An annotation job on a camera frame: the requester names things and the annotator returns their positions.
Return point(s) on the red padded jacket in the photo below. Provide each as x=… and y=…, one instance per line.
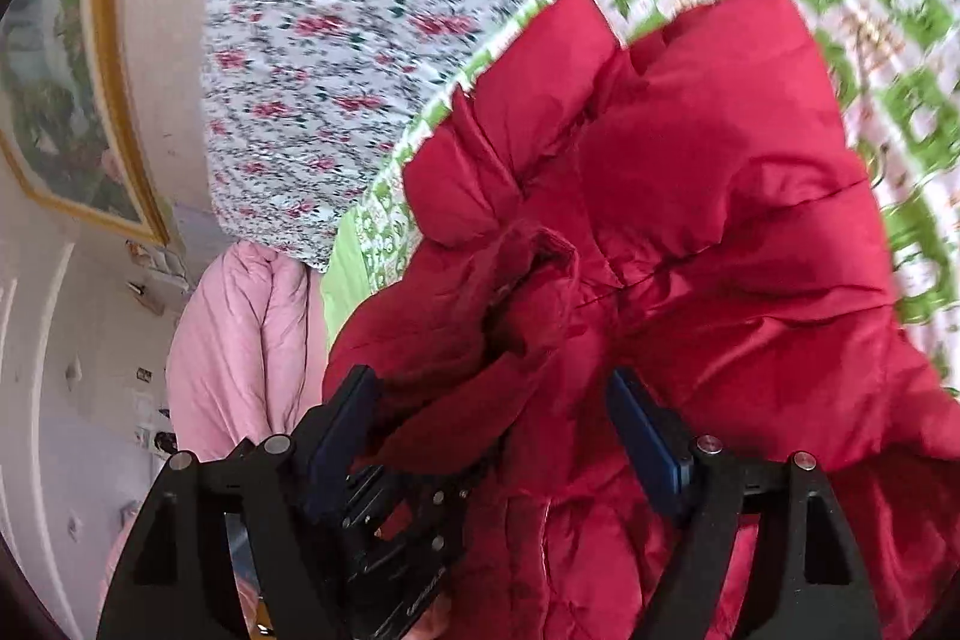
x=675, y=197

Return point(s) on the small paper notes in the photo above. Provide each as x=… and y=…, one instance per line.
x=154, y=265

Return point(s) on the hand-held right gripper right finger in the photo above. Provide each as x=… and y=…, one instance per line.
x=649, y=445

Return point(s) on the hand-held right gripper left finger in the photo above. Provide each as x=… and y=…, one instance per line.
x=341, y=437

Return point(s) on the floral print quilt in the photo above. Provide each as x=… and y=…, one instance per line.
x=337, y=48

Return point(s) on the gold framed painting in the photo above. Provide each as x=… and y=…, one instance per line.
x=52, y=108

